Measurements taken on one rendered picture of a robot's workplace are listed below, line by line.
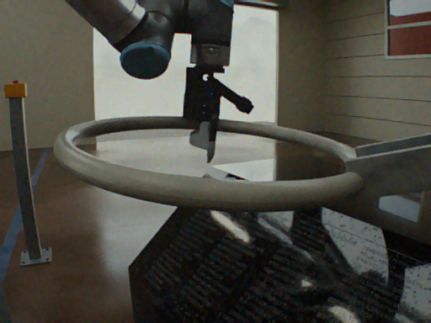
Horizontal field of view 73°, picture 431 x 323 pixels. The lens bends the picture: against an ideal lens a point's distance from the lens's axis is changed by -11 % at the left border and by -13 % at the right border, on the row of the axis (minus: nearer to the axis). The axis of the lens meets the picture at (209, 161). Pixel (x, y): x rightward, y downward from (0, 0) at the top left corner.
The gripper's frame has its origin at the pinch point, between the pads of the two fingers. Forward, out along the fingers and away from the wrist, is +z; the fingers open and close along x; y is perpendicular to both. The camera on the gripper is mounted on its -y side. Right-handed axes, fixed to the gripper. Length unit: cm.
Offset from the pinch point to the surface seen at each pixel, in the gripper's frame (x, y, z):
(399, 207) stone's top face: 27.5, -31.9, 0.2
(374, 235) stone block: 35.6, -22.8, 1.6
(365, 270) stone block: 39.1, -20.8, 5.3
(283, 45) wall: -761, -188, -110
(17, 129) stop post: -95, 107, 16
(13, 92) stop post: -94, 109, -5
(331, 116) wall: -781, -346, 59
